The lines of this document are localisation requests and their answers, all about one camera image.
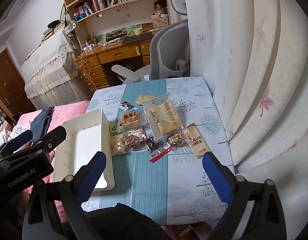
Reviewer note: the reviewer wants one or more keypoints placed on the white plastic bin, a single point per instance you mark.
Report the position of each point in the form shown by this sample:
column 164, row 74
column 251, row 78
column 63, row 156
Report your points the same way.
column 81, row 142

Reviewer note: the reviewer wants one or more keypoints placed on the dark printed box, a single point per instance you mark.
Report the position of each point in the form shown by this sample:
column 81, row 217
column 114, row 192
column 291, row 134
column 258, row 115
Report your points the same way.
column 116, row 33

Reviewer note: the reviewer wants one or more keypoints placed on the brown bread packet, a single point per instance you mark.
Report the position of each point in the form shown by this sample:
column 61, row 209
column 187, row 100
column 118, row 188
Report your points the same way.
column 130, row 120

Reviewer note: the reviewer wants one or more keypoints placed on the cardboard box with drawings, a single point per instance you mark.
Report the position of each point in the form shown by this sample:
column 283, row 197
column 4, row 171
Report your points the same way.
column 160, row 23

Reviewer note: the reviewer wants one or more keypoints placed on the lace covered piano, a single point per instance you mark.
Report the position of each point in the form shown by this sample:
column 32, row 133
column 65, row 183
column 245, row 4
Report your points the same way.
column 48, row 62

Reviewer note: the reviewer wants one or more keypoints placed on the dark desk mat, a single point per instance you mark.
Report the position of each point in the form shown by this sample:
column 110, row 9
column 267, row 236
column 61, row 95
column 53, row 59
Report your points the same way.
column 138, row 38

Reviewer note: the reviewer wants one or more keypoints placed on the beige biscuit packet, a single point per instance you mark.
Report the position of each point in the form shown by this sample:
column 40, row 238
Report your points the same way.
column 196, row 141

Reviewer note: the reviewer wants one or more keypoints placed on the stack of books and papers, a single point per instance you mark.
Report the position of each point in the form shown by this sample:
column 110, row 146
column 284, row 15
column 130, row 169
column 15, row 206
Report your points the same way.
column 52, row 30

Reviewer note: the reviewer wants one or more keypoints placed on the large pale cake packet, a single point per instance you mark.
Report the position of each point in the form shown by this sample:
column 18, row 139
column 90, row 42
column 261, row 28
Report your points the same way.
column 164, row 120

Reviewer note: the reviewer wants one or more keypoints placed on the green pastry packet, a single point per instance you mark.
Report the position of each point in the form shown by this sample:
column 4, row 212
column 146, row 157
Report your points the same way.
column 113, row 130

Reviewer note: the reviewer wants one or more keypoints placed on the dark snack packet red edge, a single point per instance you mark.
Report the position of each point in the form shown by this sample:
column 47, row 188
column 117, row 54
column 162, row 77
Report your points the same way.
column 152, row 143

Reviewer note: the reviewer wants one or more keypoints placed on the grey office chair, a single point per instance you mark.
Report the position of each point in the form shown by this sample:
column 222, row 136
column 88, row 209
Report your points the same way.
column 166, row 55

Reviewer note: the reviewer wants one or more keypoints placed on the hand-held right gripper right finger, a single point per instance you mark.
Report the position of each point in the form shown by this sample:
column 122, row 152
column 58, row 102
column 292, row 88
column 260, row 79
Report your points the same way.
column 216, row 177

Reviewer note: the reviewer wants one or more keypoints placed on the pale green desk charm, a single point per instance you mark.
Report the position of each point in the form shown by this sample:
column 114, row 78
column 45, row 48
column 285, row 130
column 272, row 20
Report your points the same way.
column 136, row 50

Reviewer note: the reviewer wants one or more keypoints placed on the folded blue jeans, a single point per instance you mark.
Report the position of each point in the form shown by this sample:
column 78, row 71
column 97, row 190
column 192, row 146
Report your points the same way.
column 41, row 122

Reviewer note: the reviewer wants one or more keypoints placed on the brown haired doll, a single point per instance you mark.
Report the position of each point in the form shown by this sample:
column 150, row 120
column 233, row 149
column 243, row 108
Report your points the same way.
column 160, row 7

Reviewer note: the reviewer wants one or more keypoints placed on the floral fleece blanket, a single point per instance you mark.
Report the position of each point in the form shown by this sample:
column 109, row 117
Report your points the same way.
column 3, row 132

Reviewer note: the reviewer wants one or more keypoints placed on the pale cookie clear packet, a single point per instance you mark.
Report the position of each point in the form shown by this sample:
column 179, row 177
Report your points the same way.
column 117, row 145
column 144, row 98

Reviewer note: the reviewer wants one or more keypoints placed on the nut bar clear packet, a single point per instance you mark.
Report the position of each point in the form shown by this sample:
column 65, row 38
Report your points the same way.
column 175, row 138
column 131, row 140

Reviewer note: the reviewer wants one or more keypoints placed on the white power strip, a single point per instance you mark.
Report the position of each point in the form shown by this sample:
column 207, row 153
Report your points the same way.
column 89, row 47

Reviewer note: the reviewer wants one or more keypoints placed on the tape roll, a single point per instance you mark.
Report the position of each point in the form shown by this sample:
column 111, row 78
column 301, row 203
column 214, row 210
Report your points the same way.
column 138, row 31

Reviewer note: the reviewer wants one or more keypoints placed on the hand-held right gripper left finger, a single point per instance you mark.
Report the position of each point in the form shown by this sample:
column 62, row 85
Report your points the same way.
column 92, row 175

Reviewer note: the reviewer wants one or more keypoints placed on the wooden bookshelf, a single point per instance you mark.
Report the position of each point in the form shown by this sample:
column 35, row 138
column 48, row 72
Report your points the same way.
column 118, row 12

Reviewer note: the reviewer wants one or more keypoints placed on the row of colourful books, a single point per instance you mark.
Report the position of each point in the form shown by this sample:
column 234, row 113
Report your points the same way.
column 83, row 11

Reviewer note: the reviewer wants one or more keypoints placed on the person's black clothing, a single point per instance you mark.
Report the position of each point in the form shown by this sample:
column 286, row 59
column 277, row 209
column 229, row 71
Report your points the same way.
column 123, row 220

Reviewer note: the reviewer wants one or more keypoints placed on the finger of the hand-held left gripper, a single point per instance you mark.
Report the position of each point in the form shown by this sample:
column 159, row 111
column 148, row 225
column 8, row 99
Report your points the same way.
column 53, row 136
column 21, row 141

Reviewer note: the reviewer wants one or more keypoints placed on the small dark chocolate packet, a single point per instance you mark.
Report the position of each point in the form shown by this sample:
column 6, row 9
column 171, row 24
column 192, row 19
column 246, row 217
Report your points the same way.
column 125, row 105

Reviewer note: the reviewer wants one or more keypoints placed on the wooden desk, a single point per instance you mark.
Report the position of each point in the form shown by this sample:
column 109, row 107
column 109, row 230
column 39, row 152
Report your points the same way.
column 118, row 53

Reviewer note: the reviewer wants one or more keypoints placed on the floral fabric pouch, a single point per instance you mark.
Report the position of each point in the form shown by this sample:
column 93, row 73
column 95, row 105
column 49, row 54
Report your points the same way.
column 70, row 27

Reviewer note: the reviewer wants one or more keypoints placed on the brown wooden door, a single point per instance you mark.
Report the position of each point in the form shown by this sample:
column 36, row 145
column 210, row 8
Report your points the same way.
column 6, row 80

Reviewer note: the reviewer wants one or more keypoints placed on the white floral curtain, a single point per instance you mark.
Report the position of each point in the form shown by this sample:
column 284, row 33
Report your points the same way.
column 244, row 55

